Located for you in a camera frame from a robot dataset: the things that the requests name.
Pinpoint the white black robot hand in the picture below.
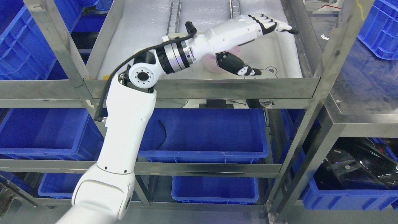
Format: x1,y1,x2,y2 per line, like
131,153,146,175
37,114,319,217
192,14,299,76

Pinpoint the pink ikea bowl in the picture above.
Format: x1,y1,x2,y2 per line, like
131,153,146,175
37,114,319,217
201,44,242,74

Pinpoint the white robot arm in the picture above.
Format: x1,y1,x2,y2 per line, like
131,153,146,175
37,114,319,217
57,31,214,224

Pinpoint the steel rack shelf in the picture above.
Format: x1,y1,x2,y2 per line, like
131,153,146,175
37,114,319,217
0,0,398,224

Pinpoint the blue crate middle rack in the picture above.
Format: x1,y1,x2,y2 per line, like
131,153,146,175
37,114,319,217
138,108,269,164

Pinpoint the blue crate rack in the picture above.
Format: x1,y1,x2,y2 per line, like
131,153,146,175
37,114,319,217
138,108,269,164
171,176,260,205
0,108,104,161

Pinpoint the blue crate lower rack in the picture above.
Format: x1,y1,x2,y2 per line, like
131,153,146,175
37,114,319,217
171,176,260,205

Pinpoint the blue crate left rack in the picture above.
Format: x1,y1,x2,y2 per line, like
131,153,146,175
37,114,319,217
0,108,104,161

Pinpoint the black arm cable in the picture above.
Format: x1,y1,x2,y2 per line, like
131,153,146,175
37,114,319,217
94,21,197,122

